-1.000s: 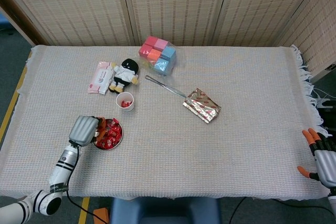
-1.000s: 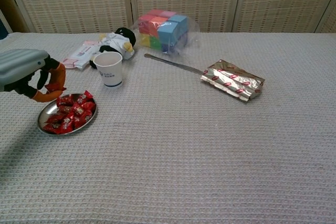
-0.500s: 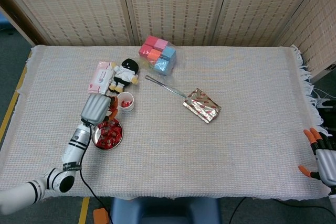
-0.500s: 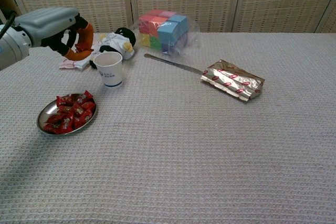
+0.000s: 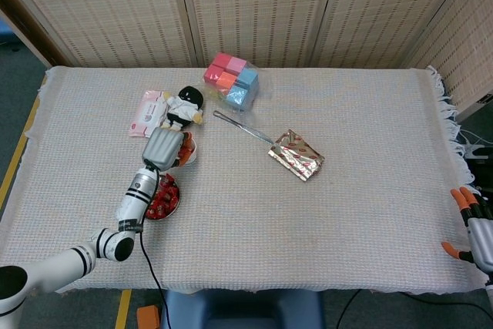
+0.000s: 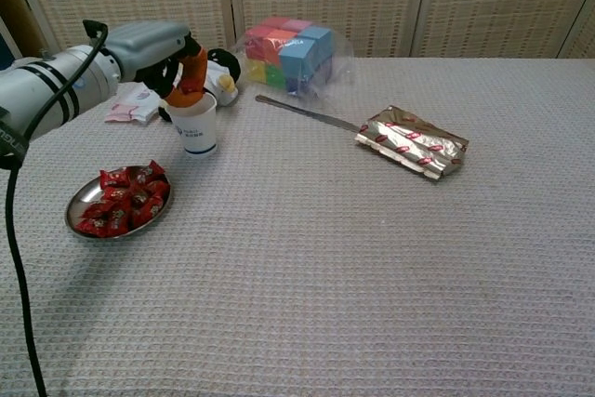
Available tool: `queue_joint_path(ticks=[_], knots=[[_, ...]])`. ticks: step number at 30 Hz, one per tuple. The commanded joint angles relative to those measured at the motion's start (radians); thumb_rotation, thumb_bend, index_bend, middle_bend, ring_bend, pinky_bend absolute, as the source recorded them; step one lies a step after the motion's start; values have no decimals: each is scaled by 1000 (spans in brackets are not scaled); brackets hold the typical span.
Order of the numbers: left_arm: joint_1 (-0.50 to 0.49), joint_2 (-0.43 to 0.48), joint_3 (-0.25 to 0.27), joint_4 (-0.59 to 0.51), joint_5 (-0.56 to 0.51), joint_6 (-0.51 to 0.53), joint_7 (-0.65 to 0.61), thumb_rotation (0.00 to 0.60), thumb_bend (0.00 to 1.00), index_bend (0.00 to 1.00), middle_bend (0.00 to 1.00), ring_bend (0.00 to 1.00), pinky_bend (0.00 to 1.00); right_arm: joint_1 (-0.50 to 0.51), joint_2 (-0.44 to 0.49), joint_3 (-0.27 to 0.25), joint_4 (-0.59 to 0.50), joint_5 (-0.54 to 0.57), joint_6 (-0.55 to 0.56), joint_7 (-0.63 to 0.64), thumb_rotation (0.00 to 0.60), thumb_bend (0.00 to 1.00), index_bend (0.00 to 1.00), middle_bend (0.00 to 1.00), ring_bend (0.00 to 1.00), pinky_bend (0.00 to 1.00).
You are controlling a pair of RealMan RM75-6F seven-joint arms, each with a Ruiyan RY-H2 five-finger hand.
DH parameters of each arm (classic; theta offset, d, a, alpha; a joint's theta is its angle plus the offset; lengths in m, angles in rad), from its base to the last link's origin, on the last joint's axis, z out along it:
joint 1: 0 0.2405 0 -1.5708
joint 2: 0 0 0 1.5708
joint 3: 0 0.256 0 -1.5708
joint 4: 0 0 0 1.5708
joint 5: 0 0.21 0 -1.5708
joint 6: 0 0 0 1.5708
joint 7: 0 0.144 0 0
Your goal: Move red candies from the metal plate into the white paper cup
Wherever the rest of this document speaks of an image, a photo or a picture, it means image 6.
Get left robot hand silver orange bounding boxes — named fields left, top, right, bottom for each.
left=102, top=20, right=209, bottom=109

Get round steel plate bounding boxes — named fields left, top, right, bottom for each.
left=64, top=164, right=173, bottom=241

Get white paper cup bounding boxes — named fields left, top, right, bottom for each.
left=166, top=93, right=218, bottom=160

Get pink wet wipes pack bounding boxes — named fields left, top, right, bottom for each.
left=104, top=82, right=162, bottom=126

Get plush doll white coat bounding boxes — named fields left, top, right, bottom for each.
left=157, top=46, right=243, bottom=123

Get red cube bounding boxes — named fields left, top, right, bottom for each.
left=244, top=26, right=275, bottom=63
left=258, top=16, right=292, bottom=31

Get yellow cube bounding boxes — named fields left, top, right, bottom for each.
left=245, top=58, right=267, bottom=85

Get orange cube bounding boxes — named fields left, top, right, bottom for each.
left=262, top=29, right=298, bottom=66

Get green cube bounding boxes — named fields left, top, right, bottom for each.
left=263, top=63, right=288, bottom=90

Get pink cube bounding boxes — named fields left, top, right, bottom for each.
left=281, top=19, right=313, bottom=34

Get light blue cube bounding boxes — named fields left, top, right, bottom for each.
left=297, top=25, right=335, bottom=68
left=278, top=37, right=318, bottom=80

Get long metal tweezers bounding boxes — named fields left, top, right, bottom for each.
left=255, top=94, right=362, bottom=134

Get clear plastic bag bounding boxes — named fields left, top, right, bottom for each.
left=231, top=15, right=357, bottom=100

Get gold foil packet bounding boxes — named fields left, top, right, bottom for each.
left=353, top=105, right=469, bottom=182

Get white woven tablecloth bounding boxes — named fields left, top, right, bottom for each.
left=0, top=56, right=595, bottom=397

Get brown wooden post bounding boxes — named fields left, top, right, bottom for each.
left=0, top=0, right=52, bottom=63

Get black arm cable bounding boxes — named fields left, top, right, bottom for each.
left=0, top=19, right=109, bottom=397

